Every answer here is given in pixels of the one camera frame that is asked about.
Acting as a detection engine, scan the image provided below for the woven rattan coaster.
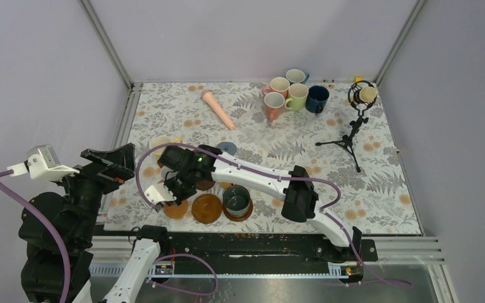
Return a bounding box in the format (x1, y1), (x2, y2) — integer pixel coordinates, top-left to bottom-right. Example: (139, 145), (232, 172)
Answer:
(219, 182), (232, 189)

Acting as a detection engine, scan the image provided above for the white blue-handled mug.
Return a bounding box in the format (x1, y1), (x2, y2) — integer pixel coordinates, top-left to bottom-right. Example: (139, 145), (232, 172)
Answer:
(285, 69), (309, 85)

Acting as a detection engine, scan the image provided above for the floral tablecloth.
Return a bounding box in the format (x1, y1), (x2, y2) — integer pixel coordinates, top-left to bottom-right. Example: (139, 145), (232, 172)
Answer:
(128, 82), (422, 235)

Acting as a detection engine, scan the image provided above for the aluminium frame rail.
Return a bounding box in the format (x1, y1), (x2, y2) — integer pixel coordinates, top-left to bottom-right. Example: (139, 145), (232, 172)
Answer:
(78, 0), (134, 90)

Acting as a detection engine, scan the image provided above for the pink silicone microphone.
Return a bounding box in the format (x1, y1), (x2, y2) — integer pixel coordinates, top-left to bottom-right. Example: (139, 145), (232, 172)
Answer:
(201, 90), (236, 130)

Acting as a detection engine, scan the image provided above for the purple cable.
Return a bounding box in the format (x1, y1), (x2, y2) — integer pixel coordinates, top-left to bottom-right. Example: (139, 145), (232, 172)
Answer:
(0, 169), (219, 303)
(135, 143), (413, 290)

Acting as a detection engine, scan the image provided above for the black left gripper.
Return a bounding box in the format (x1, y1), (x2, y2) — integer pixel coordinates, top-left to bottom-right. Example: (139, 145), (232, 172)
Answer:
(50, 140), (137, 242)

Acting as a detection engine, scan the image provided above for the cream microphone in shockmount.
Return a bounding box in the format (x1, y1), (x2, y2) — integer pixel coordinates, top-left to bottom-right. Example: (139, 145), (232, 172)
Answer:
(347, 80), (378, 110)

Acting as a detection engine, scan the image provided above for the pink mug back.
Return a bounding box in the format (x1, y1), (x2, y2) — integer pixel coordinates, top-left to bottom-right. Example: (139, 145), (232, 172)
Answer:
(261, 77), (290, 98)

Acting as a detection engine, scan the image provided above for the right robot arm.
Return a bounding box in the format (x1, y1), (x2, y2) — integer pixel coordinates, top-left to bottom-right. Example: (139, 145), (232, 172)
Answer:
(145, 143), (362, 260)

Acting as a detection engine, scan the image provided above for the dark green mug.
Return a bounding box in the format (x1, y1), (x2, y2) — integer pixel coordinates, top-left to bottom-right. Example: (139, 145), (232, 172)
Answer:
(222, 185), (251, 218)

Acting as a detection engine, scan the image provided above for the light brown round coaster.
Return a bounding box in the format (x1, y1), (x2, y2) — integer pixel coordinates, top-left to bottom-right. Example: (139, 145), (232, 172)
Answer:
(163, 200), (189, 220)

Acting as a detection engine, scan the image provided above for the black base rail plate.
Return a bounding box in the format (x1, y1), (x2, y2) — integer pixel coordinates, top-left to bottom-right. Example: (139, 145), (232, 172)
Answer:
(161, 232), (358, 275)

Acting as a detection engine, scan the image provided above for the brown ceramic saucer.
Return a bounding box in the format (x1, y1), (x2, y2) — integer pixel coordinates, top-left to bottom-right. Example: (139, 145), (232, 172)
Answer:
(191, 194), (222, 224)
(222, 200), (253, 222)

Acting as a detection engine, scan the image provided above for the light green mug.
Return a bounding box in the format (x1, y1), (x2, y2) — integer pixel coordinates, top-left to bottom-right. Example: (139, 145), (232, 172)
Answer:
(284, 83), (309, 111)

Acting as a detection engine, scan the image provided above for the blue-grey smiley coaster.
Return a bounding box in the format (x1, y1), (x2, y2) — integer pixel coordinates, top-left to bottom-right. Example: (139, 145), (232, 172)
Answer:
(217, 141), (237, 155)

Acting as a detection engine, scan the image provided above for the pink mug centre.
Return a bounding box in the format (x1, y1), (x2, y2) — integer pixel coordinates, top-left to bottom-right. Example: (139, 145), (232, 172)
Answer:
(264, 92), (285, 122)

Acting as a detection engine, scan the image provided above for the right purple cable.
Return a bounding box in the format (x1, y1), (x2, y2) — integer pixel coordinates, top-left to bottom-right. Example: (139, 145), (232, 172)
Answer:
(135, 143), (413, 290)

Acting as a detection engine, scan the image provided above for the small pink patterned mug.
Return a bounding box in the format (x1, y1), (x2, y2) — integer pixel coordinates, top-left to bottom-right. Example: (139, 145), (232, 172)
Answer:
(160, 166), (177, 180)

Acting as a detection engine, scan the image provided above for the dark walnut coaster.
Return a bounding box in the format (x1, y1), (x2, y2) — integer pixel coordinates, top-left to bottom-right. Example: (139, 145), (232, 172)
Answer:
(196, 180), (216, 191)

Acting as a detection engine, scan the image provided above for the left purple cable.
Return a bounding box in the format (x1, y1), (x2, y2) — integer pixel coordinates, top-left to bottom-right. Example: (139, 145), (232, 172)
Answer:
(0, 169), (219, 303)

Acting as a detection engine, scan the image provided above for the yellow mug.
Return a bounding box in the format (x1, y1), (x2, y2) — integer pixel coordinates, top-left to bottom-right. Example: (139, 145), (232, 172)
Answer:
(149, 136), (183, 160)

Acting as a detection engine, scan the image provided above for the navy blue mug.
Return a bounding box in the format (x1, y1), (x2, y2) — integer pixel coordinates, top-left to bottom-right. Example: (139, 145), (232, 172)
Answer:
(305, 85), (330, 114)

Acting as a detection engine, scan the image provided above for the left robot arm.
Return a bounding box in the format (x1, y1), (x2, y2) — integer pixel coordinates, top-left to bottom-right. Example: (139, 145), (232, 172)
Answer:
(18, 143), (136, 302)

